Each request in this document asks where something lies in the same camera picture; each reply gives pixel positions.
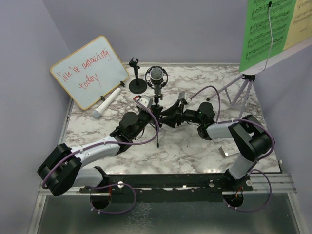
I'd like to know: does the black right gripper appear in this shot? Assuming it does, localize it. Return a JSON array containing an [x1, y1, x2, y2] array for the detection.
[[159, 99, 204, 128]]

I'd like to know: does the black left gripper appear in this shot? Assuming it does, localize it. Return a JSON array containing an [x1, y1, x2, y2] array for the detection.
[[131, 105, 163, 139]]

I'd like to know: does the black tripod mic stand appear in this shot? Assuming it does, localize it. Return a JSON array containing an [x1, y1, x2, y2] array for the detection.
[[148, 94, 164, 148]]

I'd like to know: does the black round-base mic stand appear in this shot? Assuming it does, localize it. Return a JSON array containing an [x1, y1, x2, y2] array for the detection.
[[129, 58, 147, 94]]

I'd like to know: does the black condenser microphone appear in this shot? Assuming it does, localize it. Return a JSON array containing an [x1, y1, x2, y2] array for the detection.
[[144, 66, 169, 96]]

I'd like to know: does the white handheld microphone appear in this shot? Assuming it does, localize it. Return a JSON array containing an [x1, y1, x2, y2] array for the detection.
[[92, 88, 121, 119]]

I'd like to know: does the lilac music stand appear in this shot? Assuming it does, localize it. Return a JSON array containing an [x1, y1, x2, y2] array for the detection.
[[206, 0, 312, 109]]

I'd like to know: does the green sheet music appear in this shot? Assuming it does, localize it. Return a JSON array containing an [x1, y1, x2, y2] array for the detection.
[[239, 0, 296, 72]]

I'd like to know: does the yellow sheet music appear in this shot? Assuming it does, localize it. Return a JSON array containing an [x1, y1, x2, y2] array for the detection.
[[283, 0, 312, 50]]

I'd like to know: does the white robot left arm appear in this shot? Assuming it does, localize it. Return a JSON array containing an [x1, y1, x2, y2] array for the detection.
[[37, 107, 159, 196]]

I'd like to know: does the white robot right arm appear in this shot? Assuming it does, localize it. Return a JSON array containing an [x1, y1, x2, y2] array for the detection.
[[159, 100, 274, 191]]

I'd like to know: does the small silver box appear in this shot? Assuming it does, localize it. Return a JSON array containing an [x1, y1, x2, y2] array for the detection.
[[219, 143, 239, 157]]

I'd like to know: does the yellow-framed whiteboard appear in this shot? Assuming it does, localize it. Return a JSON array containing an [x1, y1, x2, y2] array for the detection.
[[50, 36, 129, 110]]

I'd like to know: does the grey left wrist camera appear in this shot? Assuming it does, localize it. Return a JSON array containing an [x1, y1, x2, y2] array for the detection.
[[138, 95, 153, 109]]

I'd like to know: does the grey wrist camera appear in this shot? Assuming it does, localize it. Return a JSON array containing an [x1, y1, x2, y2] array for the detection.
[[178, 91, 191, 105], [138, 95, 153, 109]]

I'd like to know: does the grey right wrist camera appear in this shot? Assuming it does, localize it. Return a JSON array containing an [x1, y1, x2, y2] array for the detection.
[[178, 91, 191, 105]]

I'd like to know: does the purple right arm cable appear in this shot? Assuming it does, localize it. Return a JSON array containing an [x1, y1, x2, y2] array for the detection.
[[189, 85, 275, 212]]

